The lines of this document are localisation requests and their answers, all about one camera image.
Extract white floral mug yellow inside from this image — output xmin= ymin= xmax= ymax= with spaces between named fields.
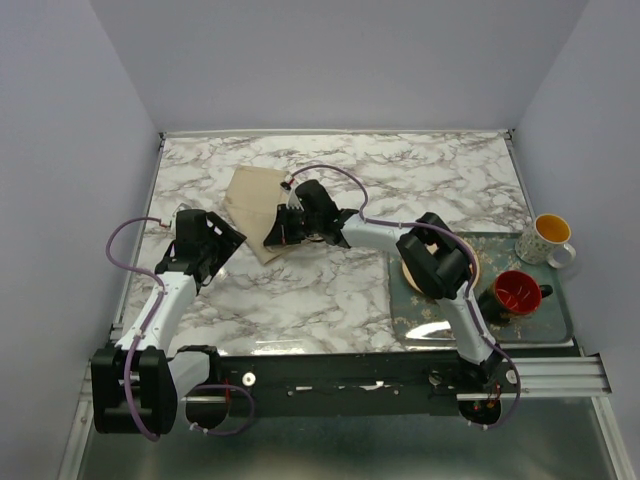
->
xmin=514 ymin=213 xmax=577 ymax=269

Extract beige floral plate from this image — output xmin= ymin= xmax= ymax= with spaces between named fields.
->
xmin=401 ymin=238 xmax=481 ymax=293

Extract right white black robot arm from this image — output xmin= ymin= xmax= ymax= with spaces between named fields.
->
xmin=263 ymin=180 xmax=505 ymax=392

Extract teal floral serving tray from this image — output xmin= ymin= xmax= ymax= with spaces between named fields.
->
xmin=387 ymin=232 xmax=573 ymax=350

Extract red black cup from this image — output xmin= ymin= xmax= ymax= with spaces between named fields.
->
xmin=477 ymin=270 xmax=554 ymax=324

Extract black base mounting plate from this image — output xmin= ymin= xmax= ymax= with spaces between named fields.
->
xmin=179 ymin=351 xmax=520 ymax=435

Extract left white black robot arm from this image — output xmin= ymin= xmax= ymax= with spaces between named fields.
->
xmin=90 ymin=209 xmax=246 ymax=441

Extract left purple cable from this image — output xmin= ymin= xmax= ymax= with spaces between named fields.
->
xmin=105 ymin=216 xmax=256 ymax=441

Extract purple cable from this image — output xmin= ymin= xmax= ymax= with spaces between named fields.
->
xmin=105 ymin=216 xmax=256 ymax=441
xmin=279 ymin=164 xmax=522 ymax=431

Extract aluminium frame rail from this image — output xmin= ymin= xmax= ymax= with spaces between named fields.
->
xmin=80 ymin=357 xmax=612 ymax=401

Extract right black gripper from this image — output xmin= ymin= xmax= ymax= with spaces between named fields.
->
xmin=263 ymin=205 xmax=321 ymax=248

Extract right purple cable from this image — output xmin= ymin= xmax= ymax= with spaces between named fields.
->
xmin=279 ymin=164 xmax=522 ymax=431

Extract beige cloth napkin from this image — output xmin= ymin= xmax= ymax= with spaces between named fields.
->
xmin=223 ymin=165 xmax=294 ymax=265

